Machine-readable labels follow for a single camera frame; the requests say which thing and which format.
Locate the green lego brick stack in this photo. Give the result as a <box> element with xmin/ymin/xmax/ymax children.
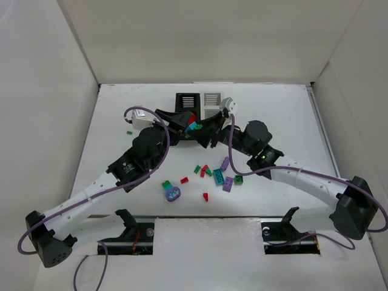
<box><xmin>184</xmin><ymin>122</ymin><xmax>202</xmax><ymax>139</ymax></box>

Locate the red lego piece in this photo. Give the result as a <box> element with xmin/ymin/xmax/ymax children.
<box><xmin>189</xmin><ymin>112</ymin><xmax>196</xmax><ymax>124</ymax></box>

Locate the purple flower lego piece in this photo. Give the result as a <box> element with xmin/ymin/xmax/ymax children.
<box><xmin>165</xmin><ymin>187</ymin><xmax>181</xmax><ymax>202</ymax></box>

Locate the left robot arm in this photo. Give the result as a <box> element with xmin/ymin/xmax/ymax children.
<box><xmin>23</xmin><ymin>106</ymin><xmax>192</xmax><ymax>268</ymax></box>

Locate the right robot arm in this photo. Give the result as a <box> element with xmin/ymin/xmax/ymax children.
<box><xmin>187</xmin><ymin>112</ymin><xmax>380</xmax><ymax>240</ymax></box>

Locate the black slotted container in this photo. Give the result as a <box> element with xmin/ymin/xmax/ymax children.
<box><xmin>175</xmin><ymin>93</ymin><xmax>201</xmax><ymax>123</ymax></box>

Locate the white slotted container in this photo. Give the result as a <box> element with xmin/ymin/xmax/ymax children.
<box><xmin>199</xmin><ymin>91</ymin><xmax>224</xmax><ymax>120</ymax></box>

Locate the purple lego rounded upper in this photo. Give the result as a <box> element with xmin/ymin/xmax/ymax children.
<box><xmin>220</xmin><ymin>156</ymin><xmax>230</xmax><ymax>172</ymax></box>

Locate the green lego small centre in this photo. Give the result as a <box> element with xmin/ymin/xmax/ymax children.
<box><xmin>193</xmin><ymin>165</ymin><xmax>201</xmax><ymax>173</ymax></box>

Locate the red lego centre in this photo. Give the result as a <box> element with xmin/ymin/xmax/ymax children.
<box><xmin>200</xmin><ymin>164</ymin><xmax>209</xmax><ymax>178</ymax></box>

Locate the teal lego plate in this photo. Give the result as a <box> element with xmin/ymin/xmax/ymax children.
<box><xmin>213</xmin><ymin>169</ymin><xmax>225</xmax><ymax>186</ymax></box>

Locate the purple lego brick lower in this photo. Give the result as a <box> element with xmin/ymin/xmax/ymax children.
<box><xmin>222</xmin><ymin>176</ymin><xmax>234</xmax><ymax>193</ymax></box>

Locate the green lego square brick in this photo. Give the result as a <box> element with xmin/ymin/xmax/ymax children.
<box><xmin>234</xmin><ymin>175</ymin><xmax>244</xmax><ymax>185</ymax></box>

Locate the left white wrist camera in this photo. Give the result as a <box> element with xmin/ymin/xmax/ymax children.
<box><xmin>124</xmin><ymin>109</ymin><xmax>153</xmax><ymax>130</ymax></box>

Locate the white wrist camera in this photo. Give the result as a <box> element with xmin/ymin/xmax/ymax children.
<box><xmin>219</xmin><ymin>97</ymin><xmax>238</xmax><ymax>115</ymax></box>
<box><xmin>124</xmin><ymin>109</ymin><xmax>153</xmax><ymax>130</ymax></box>

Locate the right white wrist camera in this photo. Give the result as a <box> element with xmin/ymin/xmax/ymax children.
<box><xmin>219</xmin><ymin>97</ymin><xmax>238</xmax><ymax>115</ymax></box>

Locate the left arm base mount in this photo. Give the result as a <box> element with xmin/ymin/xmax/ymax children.
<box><xmin>102</xmin><ymin>209</ymin><xmax>155</xmax><ymax>256</ymax></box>

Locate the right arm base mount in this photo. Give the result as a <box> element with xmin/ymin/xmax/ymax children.
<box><xmin>261</xmin><ymin>207</ymin><xmax>321</xmax><ymax>255</ymax></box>

